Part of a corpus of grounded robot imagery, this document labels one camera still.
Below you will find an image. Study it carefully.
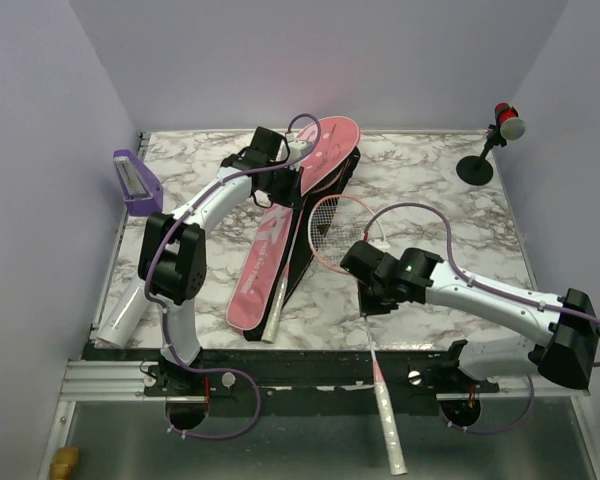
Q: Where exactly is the pink racket cover bag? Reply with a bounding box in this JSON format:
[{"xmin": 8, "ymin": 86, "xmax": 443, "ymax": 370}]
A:
[{"xmin": 226, "ymin": 116, "xmax": 360, "ymax": 342}]

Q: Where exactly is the pink badminton racket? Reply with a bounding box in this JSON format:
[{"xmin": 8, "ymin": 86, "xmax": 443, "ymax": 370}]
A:
[
  {"xmin": 307, "ymin": 193, "xmax": 411, "ymax": 477},
  {"xmin": 261, "ymin": 253, "xmax": 292, "ymax": 344}
]

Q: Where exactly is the grey shuttlecock tube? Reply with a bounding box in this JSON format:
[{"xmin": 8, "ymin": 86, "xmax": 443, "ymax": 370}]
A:
[{"xmin": 95, "ymin": 277, "xmax": 149, "ymax": 349}]

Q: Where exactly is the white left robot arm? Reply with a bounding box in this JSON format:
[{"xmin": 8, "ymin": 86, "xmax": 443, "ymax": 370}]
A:
[{"xmin": 138, "ymin": 127, "xmax": 300, "ymax": 395}]

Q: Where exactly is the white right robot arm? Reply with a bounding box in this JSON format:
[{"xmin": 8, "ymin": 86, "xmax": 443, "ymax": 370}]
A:
[{"xmin": 340, "ymin": 241, "xmax": 600, "ymax": 392}]

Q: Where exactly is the purple metronome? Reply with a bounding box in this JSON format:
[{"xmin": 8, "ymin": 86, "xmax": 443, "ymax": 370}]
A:
[{"xmin": 113, "ymin": 149, "xmax": 164, "ymax": 217}]

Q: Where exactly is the black microphone stand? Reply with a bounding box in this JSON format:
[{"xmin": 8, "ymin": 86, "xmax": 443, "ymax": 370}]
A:
[{"xmin": 456, "ymin": 125, "xmax": 503, "ymax": 186}]

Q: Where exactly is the red grey microphone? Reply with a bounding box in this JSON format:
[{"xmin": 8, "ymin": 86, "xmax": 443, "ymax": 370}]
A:
[{"xmin": 494, "ymin": 102, "xmax": 526, "ymax": 141}]

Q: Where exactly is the brass fitting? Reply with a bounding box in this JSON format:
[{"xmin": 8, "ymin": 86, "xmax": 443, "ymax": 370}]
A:
[{"xmin": 48, "ymin": 447, "xmax": 79, "ymax": 480}]

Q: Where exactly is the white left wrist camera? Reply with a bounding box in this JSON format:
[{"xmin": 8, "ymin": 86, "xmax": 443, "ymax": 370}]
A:
[{"xmin": 284, "ymin": 134, "xmax": 314, "ymax": 163}]

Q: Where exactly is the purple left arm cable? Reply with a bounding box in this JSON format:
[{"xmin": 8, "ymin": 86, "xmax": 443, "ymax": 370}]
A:
[{"xmin": 144, "ymin": 113, "xmax": 324, "ymax": 441}]

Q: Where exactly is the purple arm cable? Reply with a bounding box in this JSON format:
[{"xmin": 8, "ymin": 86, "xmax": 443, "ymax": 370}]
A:
[
  {"xmin": 362, "ymin": 202, "xmax": 600, "ymax": 436},
  {"xmin": 144, "ymin": 113, "xmax": 324, "ymax": 441}
]

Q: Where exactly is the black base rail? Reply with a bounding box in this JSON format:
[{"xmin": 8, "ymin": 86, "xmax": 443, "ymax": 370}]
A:
[{"xmin": 139, "ymin": 344, "xmax": 501, "ymax": 419}]

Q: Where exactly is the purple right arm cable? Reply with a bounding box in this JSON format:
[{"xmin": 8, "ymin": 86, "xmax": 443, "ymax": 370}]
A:
[{"xmin": 362, "ymin": 202, "xmax": 600, "ymax": 436}]

